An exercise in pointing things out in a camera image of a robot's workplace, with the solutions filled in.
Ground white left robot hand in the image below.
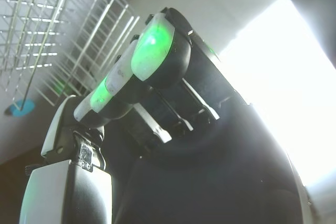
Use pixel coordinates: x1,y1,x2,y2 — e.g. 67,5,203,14
19,6,313,224

